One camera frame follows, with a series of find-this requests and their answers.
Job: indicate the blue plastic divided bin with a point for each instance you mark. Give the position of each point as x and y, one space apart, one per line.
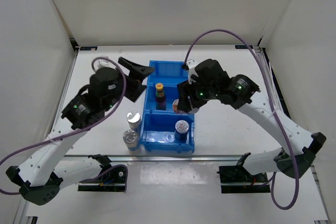
158 126

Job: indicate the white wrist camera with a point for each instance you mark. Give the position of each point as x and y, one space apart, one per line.
99 63
189 66

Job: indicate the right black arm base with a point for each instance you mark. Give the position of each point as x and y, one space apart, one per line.
236 180

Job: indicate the aluminium table frame rail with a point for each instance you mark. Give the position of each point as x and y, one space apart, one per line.
275 99

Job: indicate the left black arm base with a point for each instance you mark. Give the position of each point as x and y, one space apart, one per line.
113 181

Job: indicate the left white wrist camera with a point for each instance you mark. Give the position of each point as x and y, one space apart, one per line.
99 63

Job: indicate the silver can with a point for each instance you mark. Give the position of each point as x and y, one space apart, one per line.
134 120
131 140

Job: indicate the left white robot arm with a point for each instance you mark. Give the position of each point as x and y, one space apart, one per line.
44 174

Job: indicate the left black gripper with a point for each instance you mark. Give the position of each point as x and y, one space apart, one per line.
136 75

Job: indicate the silver can front left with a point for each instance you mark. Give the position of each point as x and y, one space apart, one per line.
131 140

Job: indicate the silver can rear left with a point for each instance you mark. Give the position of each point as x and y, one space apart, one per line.
134 120

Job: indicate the sauce bottle yellow cap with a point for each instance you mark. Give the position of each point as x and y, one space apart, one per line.
160 97

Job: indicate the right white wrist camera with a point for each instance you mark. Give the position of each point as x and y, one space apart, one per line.
189 66

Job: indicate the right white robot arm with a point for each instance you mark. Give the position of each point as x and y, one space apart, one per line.
298 147

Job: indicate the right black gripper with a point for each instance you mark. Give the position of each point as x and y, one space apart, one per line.
184 91

